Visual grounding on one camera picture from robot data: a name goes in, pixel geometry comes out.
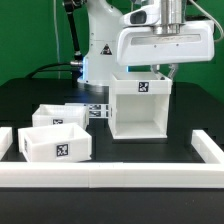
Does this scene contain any white left fence rail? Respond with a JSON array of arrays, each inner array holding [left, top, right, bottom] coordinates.
[[0, 127, 13, 160]]

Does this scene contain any white drawer cabinet box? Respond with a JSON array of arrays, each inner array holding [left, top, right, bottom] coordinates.
[[108, 72, 172, 139]]

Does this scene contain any white fence rail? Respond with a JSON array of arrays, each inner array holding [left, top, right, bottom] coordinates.
[[191, 130, 224, 165], [0, 127, 13, 160], [0, 162, 224, 188]]

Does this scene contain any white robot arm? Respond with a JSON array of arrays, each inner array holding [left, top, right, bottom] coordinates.
[[78, 0, 214, 87]]

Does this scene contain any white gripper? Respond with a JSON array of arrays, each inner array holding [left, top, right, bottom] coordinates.
[[116, 20, 214, 79]]

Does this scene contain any black cable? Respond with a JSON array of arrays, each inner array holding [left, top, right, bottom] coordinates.
[[25, 62, 83, 80]]

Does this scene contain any white right fence rail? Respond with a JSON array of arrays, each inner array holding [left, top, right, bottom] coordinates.
[[191, 130, 224, 165]]

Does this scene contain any white marker sheet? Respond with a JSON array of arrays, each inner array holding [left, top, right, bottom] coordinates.
[[67, 103, 109, 119]]

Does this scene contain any white drawer tray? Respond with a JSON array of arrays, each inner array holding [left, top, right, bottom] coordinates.
[[18, 123, 92, 162], [32, 104, 89, 129]]

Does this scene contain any white front fence rail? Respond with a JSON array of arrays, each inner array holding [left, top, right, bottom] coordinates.
[[0, 162, 224, 188]]

